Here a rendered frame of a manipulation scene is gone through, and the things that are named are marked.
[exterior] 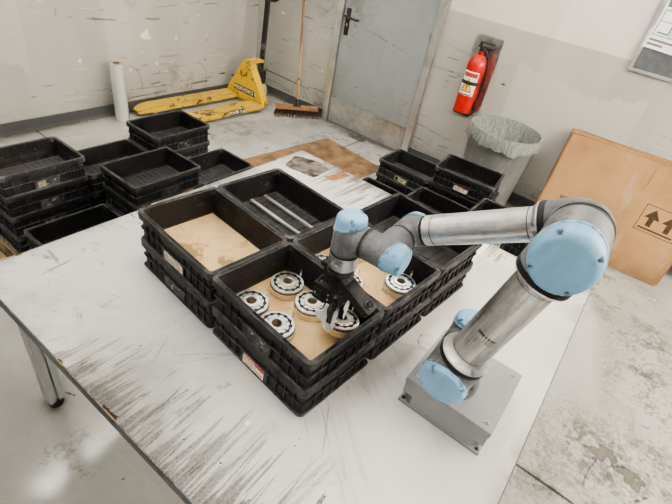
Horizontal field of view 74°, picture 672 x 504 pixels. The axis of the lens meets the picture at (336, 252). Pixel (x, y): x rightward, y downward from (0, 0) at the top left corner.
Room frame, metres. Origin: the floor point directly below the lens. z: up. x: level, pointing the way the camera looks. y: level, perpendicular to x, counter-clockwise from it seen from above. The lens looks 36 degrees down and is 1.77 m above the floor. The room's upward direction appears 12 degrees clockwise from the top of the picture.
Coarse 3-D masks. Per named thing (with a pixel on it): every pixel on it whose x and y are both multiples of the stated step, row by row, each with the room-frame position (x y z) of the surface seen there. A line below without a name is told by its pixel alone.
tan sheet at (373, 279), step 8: (328, 248) 1.30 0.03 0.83; (360, 264) 1.24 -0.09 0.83; (368, 264) 1.25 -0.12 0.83; (360, 272) 1.20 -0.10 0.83; (368, 272) 1.21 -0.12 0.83; (376, 272) 1.22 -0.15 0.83; (384, 272) 1.23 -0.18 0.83; (368, 280) 1.17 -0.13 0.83; (376, 280) 1.18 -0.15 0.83; (368, 288) 1.13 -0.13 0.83; (376, 288) 1.14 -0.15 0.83; (376, 296) 1.10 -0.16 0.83; (384, 296) 1.10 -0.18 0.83; (384, 304) 1.07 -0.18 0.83
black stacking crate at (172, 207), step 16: (208, 192) 1.35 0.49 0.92; (160, 208) 1.20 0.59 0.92; (176, 208) 1.25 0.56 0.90; (192, 208) 1.30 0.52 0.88; (208, 208) 1.35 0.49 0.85; (224, 208) 1.34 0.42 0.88; (144, 224) 1.15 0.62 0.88; (160, 224) 1.20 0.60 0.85; (176, 224) 1.25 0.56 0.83; (240, 224) 1.28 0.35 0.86; (256, 224) 1.23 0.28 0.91; (144, 240) 1.14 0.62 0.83; (160, 240) 1.09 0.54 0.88; (256, 240) 1.23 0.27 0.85; (272, 240) 1.19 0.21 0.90; (160, 256) 1.08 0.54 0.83; (176, 256) 1.04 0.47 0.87; (192, 272) 0.98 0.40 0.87; (208, 288) 0.93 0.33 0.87
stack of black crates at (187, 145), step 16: (176, 112) 2.77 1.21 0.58; (144, 128) 2.56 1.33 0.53; (160, 128) 2.66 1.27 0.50; (176, 128) 2.73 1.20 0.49; (192, 128) 2.73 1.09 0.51; (208, 128) 2.64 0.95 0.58; (144, 144) 2.39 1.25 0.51; (160, 144) 2.35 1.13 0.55; (176, 144) 2.45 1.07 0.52; (192, 144) 2.54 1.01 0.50; (208, 144) 2.64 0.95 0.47
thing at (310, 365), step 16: (256, 256) 1.05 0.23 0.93; (304, 256) 1.10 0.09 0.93; (224, 272) 0.95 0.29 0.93; (224, 288) 0.88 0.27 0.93; (240, 304) 0.84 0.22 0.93; (256, 320) 0.80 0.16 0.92; (368, 320) 0.88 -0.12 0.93; (272, 336) 0.76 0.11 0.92; (352, 336) 0.81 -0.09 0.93; (288, 352) 0.73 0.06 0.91; (336, 352) 0.76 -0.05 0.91; (304, 368) 0.69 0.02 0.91
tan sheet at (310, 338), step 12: (252, 288) 1.01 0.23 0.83; (264, 288) 1.02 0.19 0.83; (276, 300) 0.98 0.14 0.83; (288, 312) 0.94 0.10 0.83; (300, 324) 0.91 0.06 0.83; (312, 324) 0.92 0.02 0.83; (300, 336) 0.86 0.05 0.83; (312, 336) 0.87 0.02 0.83; (324, 336) 0.88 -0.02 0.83; (300, 348) 0.82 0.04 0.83; (312, 348) 0.83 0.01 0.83; (324, 348) 0.84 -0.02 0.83
